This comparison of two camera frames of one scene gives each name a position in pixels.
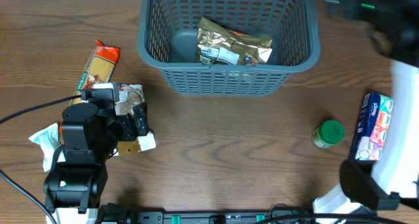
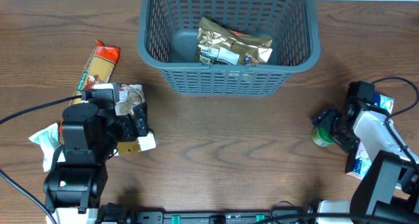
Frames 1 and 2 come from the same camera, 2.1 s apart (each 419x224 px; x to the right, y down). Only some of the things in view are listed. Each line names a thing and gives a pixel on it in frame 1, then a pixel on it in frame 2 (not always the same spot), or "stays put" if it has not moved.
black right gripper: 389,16 → 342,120
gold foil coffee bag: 215,44 stays put
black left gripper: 129,131 stays put
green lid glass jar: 329,133 stays put
